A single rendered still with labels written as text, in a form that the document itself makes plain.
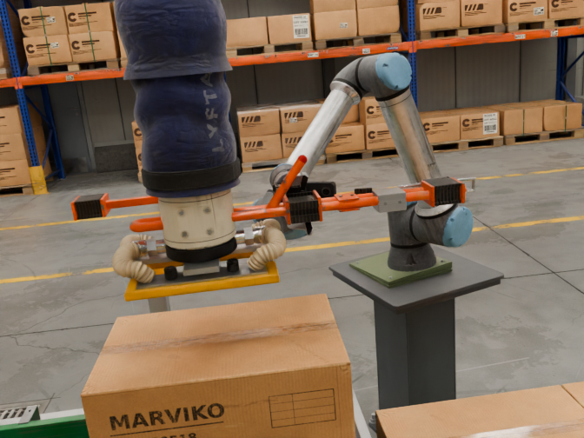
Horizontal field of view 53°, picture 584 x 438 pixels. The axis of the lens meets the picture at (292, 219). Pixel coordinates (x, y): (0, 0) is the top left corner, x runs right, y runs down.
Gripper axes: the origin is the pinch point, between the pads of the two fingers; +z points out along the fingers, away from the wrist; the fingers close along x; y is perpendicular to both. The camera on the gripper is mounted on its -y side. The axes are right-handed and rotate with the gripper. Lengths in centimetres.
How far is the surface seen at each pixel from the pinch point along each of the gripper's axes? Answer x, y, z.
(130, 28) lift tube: 43, 34, 9
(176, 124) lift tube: 23.4, 27.9, 10.2
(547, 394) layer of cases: -72, -71, -14
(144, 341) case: -32, 45, -4
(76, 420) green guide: -63, 71, -22
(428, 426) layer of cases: -72, -31, -7
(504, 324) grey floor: -127, -129, -159
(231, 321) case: -31.8, 22.3, -8.6
